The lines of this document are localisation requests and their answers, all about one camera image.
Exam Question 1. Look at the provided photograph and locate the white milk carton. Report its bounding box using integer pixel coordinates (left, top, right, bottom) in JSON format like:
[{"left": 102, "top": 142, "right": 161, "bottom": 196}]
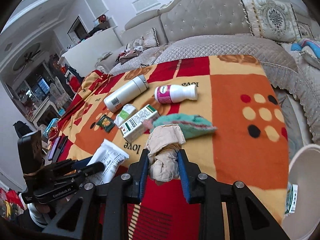
[{"left": 285, "top": 182, "right": 298, "bottom": 216}]

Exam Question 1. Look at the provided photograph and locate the white cabinet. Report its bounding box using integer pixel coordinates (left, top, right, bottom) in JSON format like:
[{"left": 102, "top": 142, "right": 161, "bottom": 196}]
[{"left": 58, "top": 28, "right": 121, "bottom": 76}]

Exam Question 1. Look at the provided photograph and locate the small patterned cushion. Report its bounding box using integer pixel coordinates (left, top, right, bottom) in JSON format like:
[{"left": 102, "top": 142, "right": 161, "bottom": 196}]
[{"left": 125, "top": 28, "right": 160, "bottom": 50}]

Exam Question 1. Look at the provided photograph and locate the black phone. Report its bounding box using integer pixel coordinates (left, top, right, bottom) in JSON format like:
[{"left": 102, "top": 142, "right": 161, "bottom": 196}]
[{"left": 48, "top": 136, "right": 68, "bottom": 163}]

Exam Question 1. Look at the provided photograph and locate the blue folded clothes pile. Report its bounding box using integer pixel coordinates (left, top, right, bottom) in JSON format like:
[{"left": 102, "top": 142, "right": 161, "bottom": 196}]
[{"left": 291, "top": 38, "right": 320, "bottom": 69}]

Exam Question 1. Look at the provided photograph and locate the white round trash bin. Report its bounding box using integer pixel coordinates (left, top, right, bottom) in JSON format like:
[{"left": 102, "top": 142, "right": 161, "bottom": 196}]
[{"left": 282, "top": 144, "right": 319, "bottom": 239}]

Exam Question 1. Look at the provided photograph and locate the green snack packet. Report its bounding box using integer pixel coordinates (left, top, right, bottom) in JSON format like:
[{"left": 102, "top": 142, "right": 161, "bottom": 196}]
[{"left": 97, "top": 114, "right": 115, "bottom": 133}]

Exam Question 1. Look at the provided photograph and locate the white green tissue pack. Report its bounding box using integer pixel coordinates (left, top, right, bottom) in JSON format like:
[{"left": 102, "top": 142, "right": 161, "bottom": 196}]
[{"left": 114, "top": 103, "right": 138, "bottom": 128}]

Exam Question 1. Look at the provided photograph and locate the ornate cream cushion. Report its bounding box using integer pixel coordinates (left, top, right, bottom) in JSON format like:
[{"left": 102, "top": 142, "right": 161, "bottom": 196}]
[{"left": 240, "top": 0, "right": 302, "bottom": 43}]

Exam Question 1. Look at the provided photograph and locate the beige paper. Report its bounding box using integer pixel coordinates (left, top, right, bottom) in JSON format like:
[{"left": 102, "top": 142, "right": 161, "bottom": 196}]
[{"left": 145, "top": 124, "right": 185, "bottom": 185}]

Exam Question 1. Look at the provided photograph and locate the silver foil wrapper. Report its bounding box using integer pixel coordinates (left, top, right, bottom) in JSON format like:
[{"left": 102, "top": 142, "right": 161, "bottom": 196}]
[{"left": 87, "top": 139, "right": 130, "bottom": 186}]

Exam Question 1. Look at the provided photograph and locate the white gold carton box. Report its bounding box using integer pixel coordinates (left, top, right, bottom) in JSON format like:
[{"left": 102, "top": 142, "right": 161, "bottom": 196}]
[{"left": 119, "top": 105, "right": 160, "bottom": 143}]

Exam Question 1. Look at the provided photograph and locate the white pink yogurt bottle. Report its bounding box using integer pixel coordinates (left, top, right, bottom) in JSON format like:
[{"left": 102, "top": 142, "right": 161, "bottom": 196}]
[{"left": 154, "top": 85, "right": 198, "bottom": 104}]

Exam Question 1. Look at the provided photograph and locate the grey tufted sofa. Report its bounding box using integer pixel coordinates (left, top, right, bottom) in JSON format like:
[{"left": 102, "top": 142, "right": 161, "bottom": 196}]
[{"left": 95, "top": 0, "right": 319, "bottom": 143}]

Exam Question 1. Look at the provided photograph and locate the orange red patterned blanket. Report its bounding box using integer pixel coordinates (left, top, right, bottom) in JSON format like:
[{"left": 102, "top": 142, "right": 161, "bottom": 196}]
[{"left": 55, "top": 55, "right": 289, "bottom": 239}]

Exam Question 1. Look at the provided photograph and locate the white cylindrical bottle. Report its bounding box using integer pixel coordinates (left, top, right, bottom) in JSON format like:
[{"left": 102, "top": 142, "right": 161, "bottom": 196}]
[{"left": 104, "top": 75, "right": 149, "bottom": 113}]

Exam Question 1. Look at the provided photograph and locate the teal green towel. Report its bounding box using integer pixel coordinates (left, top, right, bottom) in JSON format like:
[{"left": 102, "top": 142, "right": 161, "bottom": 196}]
[{"left": 152, "top": 113, "right": 217, "bottom": 139}]

